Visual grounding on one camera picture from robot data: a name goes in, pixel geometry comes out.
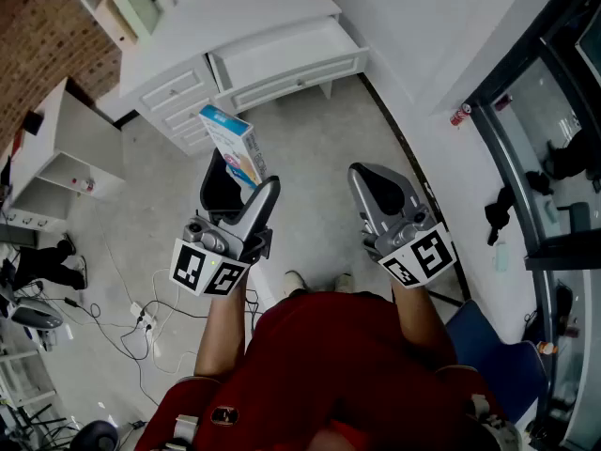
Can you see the person's white shoe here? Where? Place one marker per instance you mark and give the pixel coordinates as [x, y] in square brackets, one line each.
[295, 281]
[343, 282]

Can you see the person's white left shoe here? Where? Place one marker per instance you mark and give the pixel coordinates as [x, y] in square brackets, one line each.
[295, 281]

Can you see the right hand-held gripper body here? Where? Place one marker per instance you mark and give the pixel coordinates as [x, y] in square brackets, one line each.
[422, 256]

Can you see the black box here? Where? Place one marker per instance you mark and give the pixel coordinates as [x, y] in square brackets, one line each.
[34, 122]

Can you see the pale green framed panel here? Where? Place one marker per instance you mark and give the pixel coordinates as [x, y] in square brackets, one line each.
[138, 5]

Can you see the person's white right shoe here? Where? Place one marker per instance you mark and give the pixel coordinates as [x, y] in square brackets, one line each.
[343, 282]

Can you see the person's red shirt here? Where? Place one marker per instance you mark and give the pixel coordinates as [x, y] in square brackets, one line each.
[328, 369]

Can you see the dark-framed glass partition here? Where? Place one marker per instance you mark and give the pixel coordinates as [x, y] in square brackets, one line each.
[559, 111]

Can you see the red soda can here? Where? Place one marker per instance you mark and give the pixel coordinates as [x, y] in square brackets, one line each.
[460, 114]

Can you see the small orange bottle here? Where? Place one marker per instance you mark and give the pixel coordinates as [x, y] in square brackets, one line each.
[547, 348]

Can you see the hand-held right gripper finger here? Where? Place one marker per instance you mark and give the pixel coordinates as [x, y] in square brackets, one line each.
[389, 191]
[362, 195]

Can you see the beige storage box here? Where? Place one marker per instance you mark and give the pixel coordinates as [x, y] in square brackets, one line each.
[115, 19]

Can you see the black cloth bundle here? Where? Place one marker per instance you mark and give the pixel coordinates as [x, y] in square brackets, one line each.
[500, 209]

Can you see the blue chair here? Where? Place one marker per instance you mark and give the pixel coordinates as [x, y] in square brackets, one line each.
[497, 364]

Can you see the white drawer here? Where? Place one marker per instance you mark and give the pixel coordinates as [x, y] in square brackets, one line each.
[282, 59]

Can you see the black round stool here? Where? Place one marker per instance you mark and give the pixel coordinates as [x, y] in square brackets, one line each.
[94, 437]

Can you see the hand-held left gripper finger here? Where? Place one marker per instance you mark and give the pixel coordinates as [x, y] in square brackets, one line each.
[258, 209]
[218, 191]

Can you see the grey device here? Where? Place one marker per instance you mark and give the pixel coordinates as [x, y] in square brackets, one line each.
[35, 315]

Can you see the white open shelf unit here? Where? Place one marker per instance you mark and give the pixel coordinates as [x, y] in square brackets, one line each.
[80, 125]

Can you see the white desk with cabinet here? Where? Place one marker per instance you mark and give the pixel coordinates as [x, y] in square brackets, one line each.
[220, 21]

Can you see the person's left forearm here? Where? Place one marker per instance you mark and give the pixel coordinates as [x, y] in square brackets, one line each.
[218, 331]

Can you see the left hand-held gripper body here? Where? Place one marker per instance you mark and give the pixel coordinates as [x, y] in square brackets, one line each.
[220, 270]

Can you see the white power strip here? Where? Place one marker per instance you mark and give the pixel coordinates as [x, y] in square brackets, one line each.
[142, 315]

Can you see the pale blue flat pad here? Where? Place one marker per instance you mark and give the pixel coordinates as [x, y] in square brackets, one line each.
[502, 256]

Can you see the small red bottles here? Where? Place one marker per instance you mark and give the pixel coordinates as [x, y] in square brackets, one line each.
[84, 185]

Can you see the blue and white box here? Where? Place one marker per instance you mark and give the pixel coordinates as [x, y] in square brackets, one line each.
[230, 134]

